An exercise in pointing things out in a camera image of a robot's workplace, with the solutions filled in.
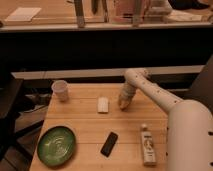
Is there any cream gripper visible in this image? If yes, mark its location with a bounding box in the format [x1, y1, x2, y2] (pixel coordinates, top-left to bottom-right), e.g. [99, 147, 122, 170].
[118, 82, 136, 110]

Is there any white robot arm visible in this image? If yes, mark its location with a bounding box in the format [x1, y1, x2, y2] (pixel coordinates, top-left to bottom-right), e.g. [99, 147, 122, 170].
[118, 68, 213, 171]

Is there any green ceramic bowl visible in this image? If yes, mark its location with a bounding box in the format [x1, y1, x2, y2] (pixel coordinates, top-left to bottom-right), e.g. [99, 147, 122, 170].
[37, 126, 76, 167]

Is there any white rectangular block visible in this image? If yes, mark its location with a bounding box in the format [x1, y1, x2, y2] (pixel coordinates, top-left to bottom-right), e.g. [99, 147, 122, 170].
[97, 97, 109, 113]

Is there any black phone-like remote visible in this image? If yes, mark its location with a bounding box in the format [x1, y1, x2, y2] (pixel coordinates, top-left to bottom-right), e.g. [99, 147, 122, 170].
[101, 132, 118, 157]

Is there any white bottle with label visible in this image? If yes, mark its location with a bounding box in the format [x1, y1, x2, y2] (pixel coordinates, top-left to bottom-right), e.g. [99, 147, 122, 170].
[141, 124, 157, 166]

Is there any white paper cup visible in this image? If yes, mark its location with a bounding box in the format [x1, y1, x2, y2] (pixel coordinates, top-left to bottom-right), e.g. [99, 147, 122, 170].
[51, 80, 69, 102]

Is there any dark chair at left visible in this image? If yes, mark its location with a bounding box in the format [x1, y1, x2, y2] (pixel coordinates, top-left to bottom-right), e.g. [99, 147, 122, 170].
[0, 72, 43, 161]

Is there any white paper sheet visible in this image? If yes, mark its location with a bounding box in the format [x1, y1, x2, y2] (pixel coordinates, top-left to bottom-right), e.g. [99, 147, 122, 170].
[5, 7, 41, 22]

